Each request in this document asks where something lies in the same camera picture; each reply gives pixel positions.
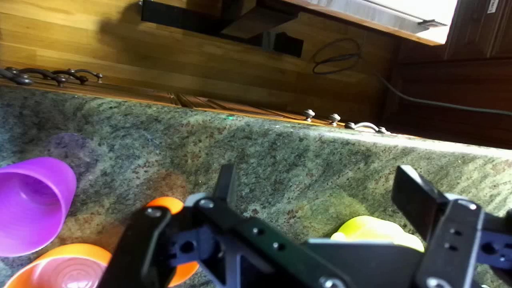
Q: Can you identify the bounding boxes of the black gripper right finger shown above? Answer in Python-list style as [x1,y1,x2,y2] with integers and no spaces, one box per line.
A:
[392,166,448,242]

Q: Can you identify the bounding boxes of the yellow plastic cup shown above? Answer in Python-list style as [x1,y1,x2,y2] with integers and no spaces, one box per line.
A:
[331,217,424,252]

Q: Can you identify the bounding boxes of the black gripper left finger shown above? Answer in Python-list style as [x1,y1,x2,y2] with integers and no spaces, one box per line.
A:
[213,164,235,202]

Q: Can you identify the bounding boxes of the silver drawer pull handle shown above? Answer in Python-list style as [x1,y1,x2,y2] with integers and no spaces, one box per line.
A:
[345,122,390,135]

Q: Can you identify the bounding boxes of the orange plastic cup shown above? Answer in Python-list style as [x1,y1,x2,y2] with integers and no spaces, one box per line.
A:
[144,196,201,288]

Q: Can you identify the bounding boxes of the orange plastic bowl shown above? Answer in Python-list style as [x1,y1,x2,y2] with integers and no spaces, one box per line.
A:
[3,244,110,288]

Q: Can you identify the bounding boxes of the metal cabinet handle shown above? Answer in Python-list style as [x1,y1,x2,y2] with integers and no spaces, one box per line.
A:
[0,68,104,87]

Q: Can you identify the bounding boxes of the silver drawer knob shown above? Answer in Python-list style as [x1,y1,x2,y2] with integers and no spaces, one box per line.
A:
[328,114,341,127]
[304,110,315,124]

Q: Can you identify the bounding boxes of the purple plastic cup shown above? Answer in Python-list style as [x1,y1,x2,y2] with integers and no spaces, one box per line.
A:
[0,158,77,258]

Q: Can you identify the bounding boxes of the wooden cabinet drawers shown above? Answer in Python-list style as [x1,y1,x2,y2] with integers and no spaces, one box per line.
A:
[0,0,398,122]

